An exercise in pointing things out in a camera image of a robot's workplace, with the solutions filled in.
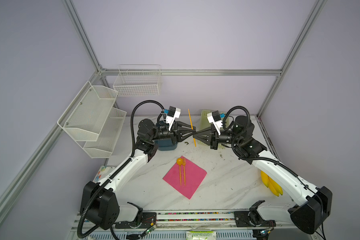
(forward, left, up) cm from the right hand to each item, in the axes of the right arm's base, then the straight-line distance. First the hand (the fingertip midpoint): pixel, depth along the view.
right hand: (194, 136), depth 61 cm
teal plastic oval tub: (+20, +19, -35) cm, 44 cm away
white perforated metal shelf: (+16, +54, -6) cm, 57 cm away
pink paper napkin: (-1, -1, -38) cm, 38 cm away
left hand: (+1, 0, +2) cm, 2 cm away
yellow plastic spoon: (+8, +8, -37) cm, 39 cm away
